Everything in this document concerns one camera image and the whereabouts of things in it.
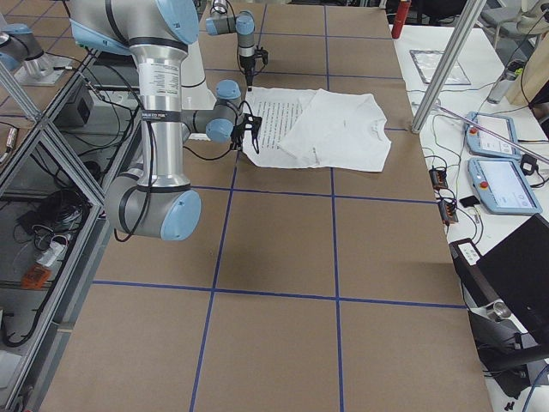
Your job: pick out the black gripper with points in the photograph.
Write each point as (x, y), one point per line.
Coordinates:
(247, 65)
(237, 138)

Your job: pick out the white long-sleeve printed shirt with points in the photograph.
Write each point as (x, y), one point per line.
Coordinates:
(317, 128)

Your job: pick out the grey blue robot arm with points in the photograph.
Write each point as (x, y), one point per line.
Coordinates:
(224, 20)
(154, 198)

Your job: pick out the red cylinder bottle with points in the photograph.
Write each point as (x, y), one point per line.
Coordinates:
(400, 18)

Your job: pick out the blue teach pendant far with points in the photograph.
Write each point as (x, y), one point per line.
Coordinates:
(484, 144)

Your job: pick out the blue teach pendant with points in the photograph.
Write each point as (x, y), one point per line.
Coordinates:
(501, 187)
(484, 144)

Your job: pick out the blue teach pendant near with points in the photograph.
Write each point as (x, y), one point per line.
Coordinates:
(501, 187)

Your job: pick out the clear water bottle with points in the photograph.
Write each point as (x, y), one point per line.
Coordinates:
(512, 70)

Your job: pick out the black laptop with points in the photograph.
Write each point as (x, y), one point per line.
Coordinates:
(516, 272)

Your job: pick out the aluminium frame rail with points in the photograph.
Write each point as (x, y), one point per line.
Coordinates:
(61, 146)

